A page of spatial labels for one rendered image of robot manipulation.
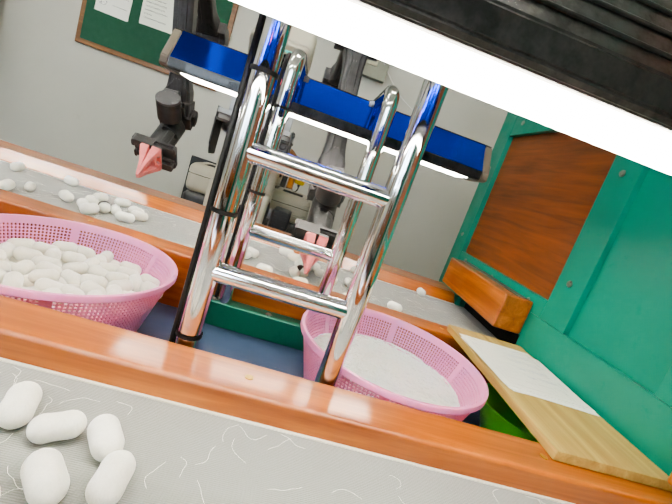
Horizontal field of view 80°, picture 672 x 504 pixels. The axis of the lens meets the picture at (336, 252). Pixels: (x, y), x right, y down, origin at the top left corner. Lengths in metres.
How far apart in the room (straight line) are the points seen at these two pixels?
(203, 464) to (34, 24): 3.31
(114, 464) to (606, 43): 0.34
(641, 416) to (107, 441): 0.59
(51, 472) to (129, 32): 3.02
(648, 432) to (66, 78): 3.32
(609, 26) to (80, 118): 3.20
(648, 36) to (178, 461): 0.37
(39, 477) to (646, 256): 0.71
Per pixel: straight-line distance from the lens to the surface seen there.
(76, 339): 0.41
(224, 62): 0.79
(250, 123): 0.38
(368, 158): 0.62
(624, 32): 0.25
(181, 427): 0.37
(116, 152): 3.19
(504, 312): 0.83
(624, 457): 0.60
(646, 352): 0.68
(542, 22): 0.22
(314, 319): 0.60
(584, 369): 0.73
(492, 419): 0.64
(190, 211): 1.06
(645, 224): 0.75
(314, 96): 0.77
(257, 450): 0.36
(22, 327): 0.42
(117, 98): 3.20
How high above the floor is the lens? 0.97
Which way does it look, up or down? 11 degrees down
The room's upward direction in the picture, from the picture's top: 19 degrees clockwise
